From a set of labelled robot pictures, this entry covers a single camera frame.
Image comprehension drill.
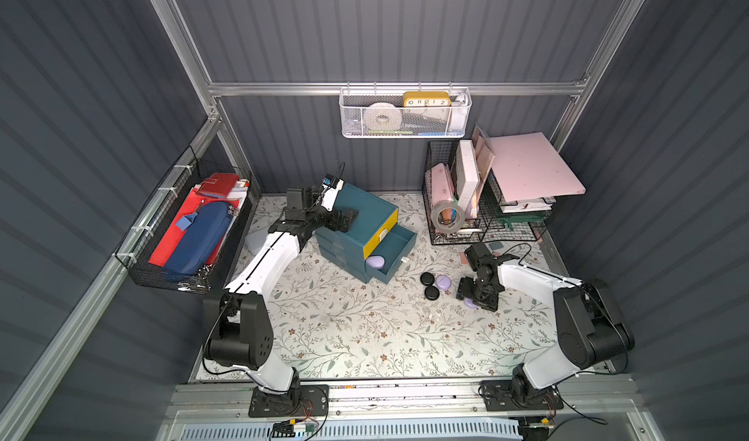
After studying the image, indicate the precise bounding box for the black wire desk organizer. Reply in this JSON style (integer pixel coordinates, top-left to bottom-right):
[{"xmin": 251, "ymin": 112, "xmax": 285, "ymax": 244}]
[{"xmin": 421, "ymin": 140, "xmax": 551, "ymax": 246}]

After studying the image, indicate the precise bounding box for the red folder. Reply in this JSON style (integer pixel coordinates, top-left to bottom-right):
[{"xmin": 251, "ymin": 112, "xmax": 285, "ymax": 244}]
[{"xmin": 148, "ymin": 172, "xmax": 250, "ymax": 269}]

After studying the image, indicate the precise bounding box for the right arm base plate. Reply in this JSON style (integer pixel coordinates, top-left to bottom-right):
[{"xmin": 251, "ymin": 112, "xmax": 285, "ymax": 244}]
[{"xmin": 478, "ymin": 380, "xmax": 564, "ymax": 413}]

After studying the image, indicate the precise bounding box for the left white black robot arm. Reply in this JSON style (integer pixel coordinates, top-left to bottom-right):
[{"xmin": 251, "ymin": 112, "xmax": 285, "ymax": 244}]
[{"xmin": 202, "ymin": 178, "xmax": 357, "ymax": 395}]

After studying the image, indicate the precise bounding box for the teal drawer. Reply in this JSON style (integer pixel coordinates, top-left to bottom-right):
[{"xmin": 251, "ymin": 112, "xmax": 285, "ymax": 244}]
[{"xmin": 365, "ymin": 225, "xmax": 417, "ymax": 284}]

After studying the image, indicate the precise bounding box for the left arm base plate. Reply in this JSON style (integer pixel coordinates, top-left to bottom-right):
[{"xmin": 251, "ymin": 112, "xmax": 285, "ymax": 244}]
[{"xmin": 248, "ymin": 384, "xmax": 330, "ymax": 419}]

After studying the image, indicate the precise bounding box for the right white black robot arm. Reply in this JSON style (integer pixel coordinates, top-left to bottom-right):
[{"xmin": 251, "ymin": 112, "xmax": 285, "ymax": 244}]
[{"xmin": 456, "ymin": 243, "xmax": 635, "ymax": 399}]

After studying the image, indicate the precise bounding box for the teal drawer cabinet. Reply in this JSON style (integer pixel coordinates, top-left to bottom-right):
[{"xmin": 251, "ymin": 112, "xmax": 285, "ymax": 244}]
[{"xmin": 315, "ymin": 184, "xmax": 399, "ymax": 284}]

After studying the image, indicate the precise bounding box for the purple earphone case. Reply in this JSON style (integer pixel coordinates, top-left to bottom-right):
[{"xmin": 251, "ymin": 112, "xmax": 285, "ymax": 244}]
[
  {"xmin": 434, "ymin": 275, "xmax": 452, "ymax": 292},
  {"xmin": 463, "ymin": 299, "xmax": 479, "ymax": 310},
  {"xmin": 366, "ymin": 255, "xmax": 385, "ymax": 269}
]

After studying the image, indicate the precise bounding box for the black earphone case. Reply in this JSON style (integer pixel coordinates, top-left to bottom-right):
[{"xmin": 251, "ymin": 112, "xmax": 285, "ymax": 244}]
[
  {"xmin": 423, "ymin": 285, "xmax": 440, "ymax": 301},
  {"xmin": 419, "ymin": 273, "xmax": 435, "ymax": 286}
]

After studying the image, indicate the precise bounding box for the blue zip pouch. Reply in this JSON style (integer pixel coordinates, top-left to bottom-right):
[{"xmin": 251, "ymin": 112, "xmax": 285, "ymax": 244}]
[{"xmin": 163, "ymin": 201, "xmax": 234, "ymax": 282}]

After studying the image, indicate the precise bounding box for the yellow top drawer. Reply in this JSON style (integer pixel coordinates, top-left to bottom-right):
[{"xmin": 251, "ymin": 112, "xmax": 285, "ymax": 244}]
[{"xmin": 363, "ymin": 207, "xmax": 400, "ymax": 259}]

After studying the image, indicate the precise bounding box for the yellow clock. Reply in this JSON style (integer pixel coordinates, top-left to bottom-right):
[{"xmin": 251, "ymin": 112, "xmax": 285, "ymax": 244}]
[{"xmin": 403, "ymin": 91, "xmax": 452, "ymax": 108}]

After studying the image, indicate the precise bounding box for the white tape roll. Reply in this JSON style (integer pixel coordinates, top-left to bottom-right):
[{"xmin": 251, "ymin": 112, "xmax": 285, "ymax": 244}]
[{"xmin": 363, "ymin": 103, "xmax": 403, "ymax": 131}]

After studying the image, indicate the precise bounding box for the pink foam board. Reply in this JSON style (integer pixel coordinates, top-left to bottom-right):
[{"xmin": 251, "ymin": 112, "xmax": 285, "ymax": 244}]
[{"xmin": 489, "ymin": 133, "xmax": 586, "ymax": 202}]

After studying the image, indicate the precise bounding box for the pink pouch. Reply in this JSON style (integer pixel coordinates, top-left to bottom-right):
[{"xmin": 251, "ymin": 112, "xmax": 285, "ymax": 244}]
[{"xmin": 427, "ymin": 163, "xmax": 456, "ymax": 207}]

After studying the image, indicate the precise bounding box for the black wire side basket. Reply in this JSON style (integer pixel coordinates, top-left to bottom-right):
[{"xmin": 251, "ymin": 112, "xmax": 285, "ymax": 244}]
[{"xmin": 114, "ymin": 148, "xmax": 257, "ymax": 295}]

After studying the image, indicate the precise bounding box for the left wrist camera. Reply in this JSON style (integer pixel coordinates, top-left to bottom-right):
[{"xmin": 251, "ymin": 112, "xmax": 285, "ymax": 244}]
[{"xmin": 317, "ymin": 175, "xmax": 344, "ymax": 212}]

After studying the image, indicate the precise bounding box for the white wire wall basket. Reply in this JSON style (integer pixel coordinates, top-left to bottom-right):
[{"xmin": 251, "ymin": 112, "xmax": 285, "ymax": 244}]
[{"xmin": 339, "ymin": 85, "xmax": 473, "ymax": 139}]

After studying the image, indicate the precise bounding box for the clear packing tape roll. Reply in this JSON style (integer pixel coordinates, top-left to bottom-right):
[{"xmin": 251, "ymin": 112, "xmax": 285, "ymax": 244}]
[{"xmin": 430, "ymin": 201, "xmax": 465, "ymax": 234}]

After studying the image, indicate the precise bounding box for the white design book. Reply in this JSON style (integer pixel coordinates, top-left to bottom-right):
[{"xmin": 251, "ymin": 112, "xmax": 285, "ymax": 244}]
[{"xmin": 454, "ymin": 140, "xmax": 480, "ymax": 219}]

